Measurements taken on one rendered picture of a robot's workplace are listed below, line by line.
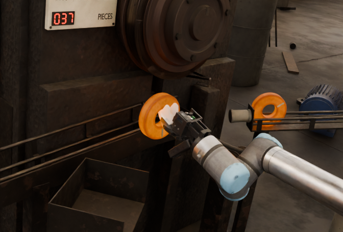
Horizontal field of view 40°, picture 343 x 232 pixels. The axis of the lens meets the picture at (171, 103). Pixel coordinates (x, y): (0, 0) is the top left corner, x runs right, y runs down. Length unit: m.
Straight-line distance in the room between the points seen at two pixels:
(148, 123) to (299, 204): 1.56
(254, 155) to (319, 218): 1.37
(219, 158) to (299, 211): 1.49
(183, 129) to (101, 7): 0.50
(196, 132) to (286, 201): 1.52
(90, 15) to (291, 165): 0.79
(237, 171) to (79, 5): 0.72
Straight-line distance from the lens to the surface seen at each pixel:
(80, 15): 1.57
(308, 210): 2.85
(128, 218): 1.43
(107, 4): 1.62
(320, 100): 3.71
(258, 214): 2.68
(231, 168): 1.35
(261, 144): 1.50
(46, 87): 1.57
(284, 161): 1.42
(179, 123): 1.44
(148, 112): 1.49
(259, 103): 2.08
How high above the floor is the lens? 1.45
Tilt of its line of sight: 22 degrees down
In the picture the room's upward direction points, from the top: 9 degrees clockwise
